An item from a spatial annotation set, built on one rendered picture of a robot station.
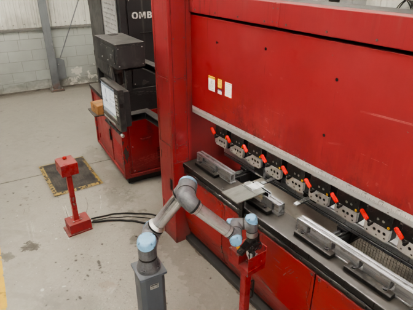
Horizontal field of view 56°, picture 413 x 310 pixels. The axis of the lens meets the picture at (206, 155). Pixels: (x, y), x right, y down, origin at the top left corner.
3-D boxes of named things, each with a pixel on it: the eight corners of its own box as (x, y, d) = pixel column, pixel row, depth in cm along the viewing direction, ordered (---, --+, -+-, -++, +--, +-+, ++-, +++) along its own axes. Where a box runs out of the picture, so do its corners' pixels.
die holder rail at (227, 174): (196, 161, 356) (196, 152, 352) (202, 159, 359) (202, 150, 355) (230, 184, 320) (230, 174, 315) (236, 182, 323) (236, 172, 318)
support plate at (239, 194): (221, 192, 286) (221, 191, 286) (249, 182, 300) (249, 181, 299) (236, 204, 273) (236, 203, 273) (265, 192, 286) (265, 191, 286)
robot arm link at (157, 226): (135, 242, 247) (183, 182, 225) (140, 227, 260) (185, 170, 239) (152, 251, 249) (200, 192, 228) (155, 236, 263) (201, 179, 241)
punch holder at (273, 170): (264, 172, 276) (266, 151, 269) (273, 168, 280) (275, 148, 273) (279, 181, 265) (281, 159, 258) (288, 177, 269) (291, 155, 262)
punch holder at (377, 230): (362, 229, 217) (367, 205, 210) (371, 224, 221) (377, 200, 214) (386, 244, 206) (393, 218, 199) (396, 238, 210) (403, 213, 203)
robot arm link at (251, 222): (243, 212, 246) (257, 212, 245) (244, 226, 251) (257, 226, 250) (244, 220, 239) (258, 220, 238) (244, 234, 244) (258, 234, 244)
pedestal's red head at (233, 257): (228, 261, 269) (228, 240, 261) (245, 251, 278) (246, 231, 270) (247, 277, 255) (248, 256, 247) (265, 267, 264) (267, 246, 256)
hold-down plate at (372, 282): (342, 269, 232) (343, 265, 230) (348, 266, 234) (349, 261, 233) (388, 301, 210) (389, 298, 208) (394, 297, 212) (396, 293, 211)
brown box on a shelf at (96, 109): (87, 109, 450) (86, 98, 445) (109, 105, 461) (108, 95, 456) (94, 117, 427) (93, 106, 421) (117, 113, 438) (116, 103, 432)
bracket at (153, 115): (125, 119, 378) (124, 112, 374) (147, 114, 390) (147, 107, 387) (144, 133, 348) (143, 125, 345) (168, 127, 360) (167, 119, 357)
